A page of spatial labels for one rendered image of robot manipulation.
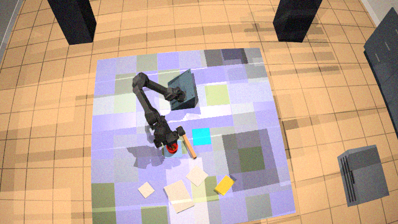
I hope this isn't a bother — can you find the yellow rectangular block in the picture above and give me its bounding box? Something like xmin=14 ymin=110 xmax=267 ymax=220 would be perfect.
xmin=215 ymin=175 xmax=234 ymax=196

